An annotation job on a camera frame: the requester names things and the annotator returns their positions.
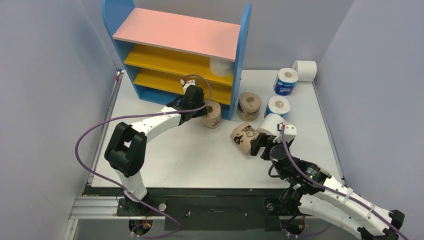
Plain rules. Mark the white roll lying at back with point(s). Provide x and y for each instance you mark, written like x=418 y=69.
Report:
x=306 y=70

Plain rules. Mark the plain white toilet roll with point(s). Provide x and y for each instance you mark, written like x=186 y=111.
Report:
x=221 y=67

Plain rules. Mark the plain white roll lying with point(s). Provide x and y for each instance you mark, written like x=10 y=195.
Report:
x=270 y=123

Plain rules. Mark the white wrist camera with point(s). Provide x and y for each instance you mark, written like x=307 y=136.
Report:
x=286 y=131
x=187 y=82

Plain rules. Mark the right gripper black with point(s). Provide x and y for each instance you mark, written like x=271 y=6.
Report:
x=265 y=145

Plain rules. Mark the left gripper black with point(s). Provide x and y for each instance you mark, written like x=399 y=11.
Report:
x=202 y=112

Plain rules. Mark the blue wrapped roll front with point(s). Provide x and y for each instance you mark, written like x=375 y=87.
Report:
x=277 y=105

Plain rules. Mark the blue wrapped roll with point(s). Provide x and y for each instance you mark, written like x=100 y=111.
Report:
x=277 y=105
x=285 y=81

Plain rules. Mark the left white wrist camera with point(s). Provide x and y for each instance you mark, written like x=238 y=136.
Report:
x=187 y=82

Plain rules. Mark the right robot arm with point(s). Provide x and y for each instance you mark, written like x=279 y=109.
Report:
x=314 y=191

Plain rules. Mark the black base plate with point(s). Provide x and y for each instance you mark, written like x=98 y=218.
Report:
x=205 y=209

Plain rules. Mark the blue wrapped roll back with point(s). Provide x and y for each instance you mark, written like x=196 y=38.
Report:
x=285 y=81

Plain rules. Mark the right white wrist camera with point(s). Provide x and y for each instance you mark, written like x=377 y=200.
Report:
x=286 y=131

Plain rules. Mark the blue pink yellow shelf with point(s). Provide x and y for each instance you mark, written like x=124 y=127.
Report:
x=158 y=48

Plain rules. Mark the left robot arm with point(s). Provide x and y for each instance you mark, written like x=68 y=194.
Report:
x=126 y=149

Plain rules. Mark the brown cartoon roll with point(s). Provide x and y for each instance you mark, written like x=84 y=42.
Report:
x=248 y=106
x=242 y=136

